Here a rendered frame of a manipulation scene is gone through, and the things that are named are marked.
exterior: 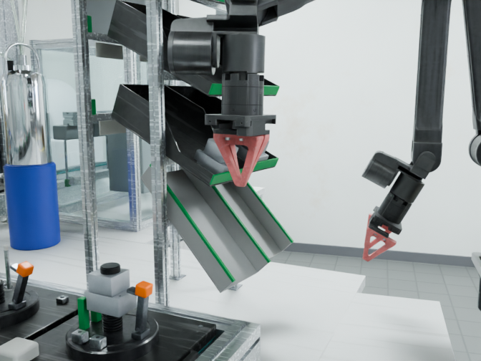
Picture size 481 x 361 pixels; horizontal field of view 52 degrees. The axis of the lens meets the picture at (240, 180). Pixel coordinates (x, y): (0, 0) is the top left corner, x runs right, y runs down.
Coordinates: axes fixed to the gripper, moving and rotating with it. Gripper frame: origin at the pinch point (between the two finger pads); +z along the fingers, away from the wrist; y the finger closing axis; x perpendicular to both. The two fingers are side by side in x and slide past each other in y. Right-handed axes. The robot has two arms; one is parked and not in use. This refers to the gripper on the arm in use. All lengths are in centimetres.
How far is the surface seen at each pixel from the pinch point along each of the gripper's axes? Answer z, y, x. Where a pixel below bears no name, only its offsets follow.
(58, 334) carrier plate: 26.9, 6.1, -28.8
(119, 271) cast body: 15.0, 4.4, -17.8
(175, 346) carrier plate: 26.4, 1.6, -9.5
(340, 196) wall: 68, -344, -63
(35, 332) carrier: 27.1, 7.1, -32.6
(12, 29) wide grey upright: -34, -75, -128
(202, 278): 37, -50, -33
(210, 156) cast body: -0.5, -19.1, -14.9
